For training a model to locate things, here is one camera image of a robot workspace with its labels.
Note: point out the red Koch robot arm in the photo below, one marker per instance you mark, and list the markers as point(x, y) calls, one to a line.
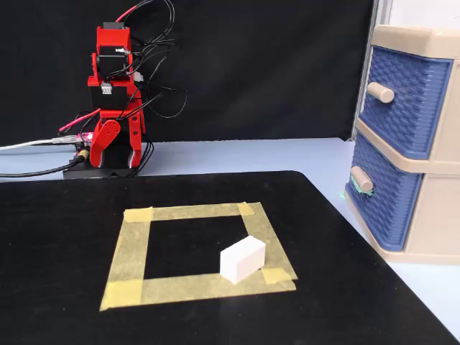
point(111, 37)

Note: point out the yellow masking tape strip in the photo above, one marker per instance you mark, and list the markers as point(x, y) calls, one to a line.
point(201, 289)
point(127, 258)
point(197, 211)
point(267, 244)

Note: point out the lit controller board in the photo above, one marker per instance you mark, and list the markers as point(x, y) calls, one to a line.
point(85, 137)

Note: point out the beige plastic drawer cabinet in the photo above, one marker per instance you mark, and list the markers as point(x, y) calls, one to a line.
point(443, 208)

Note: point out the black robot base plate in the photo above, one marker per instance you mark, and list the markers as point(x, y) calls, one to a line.
point(75, 173)

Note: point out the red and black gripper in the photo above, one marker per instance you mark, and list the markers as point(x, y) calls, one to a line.
point(108, 100)

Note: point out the white cube block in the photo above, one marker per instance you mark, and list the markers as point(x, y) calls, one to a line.
point(241, 260)

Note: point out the black table mat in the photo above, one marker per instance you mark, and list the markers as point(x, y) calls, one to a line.
point(54, 251)

